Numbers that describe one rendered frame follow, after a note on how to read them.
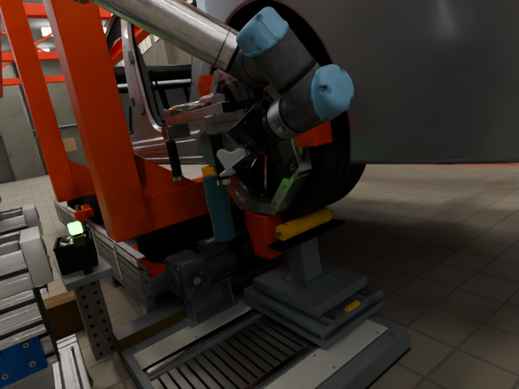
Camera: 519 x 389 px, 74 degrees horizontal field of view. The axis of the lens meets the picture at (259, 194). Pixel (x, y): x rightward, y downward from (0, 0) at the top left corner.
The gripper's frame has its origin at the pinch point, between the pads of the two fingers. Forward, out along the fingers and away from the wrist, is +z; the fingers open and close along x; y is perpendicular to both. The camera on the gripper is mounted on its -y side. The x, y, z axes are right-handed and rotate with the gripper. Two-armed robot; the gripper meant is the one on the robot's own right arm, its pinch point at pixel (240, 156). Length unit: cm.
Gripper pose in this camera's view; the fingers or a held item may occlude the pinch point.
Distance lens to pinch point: 82.4
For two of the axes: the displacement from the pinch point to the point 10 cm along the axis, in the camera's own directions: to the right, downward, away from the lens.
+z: -5.1, 1.6, 8.5
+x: -5.3, 7.2, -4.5
